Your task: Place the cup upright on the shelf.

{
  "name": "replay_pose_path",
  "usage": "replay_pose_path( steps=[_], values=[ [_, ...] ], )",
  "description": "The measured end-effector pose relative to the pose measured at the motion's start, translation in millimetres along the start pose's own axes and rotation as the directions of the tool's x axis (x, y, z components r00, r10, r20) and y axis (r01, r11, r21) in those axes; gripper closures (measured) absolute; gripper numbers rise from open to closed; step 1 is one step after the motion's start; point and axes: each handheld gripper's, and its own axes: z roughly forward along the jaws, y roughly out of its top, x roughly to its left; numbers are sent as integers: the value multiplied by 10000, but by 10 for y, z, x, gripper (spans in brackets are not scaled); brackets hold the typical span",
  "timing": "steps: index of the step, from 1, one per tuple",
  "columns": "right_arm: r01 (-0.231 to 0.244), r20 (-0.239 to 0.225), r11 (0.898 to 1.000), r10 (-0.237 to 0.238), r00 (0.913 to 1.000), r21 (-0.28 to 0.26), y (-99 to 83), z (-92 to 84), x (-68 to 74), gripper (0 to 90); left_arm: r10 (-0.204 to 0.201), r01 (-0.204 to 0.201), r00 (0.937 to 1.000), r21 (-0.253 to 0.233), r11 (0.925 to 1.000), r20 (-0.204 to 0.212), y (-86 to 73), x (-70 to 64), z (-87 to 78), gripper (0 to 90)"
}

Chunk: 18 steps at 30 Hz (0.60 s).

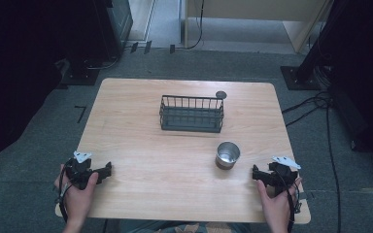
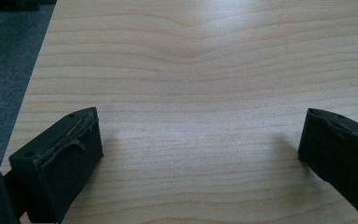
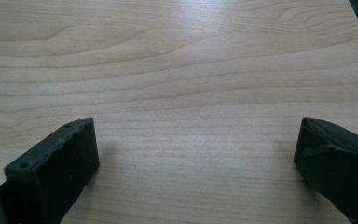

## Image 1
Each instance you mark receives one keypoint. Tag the person's right hand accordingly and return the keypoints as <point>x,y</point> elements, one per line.
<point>277,207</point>

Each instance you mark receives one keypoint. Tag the person's left hand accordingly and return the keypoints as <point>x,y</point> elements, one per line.
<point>77,199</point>

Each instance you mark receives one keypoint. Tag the light wooden cabinet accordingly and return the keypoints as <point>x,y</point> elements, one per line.
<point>255,22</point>

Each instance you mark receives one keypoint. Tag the black metal stand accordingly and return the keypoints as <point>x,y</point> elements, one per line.
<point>87,42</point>
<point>307,64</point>

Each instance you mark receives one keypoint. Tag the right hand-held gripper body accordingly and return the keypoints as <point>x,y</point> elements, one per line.
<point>280,174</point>

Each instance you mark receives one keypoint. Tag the round grey table cap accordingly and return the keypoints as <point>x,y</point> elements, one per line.
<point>221,94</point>

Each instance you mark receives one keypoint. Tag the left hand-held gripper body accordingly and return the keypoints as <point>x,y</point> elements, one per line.
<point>79,170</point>

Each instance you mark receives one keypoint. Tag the metal cup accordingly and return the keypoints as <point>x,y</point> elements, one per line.
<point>227,156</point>

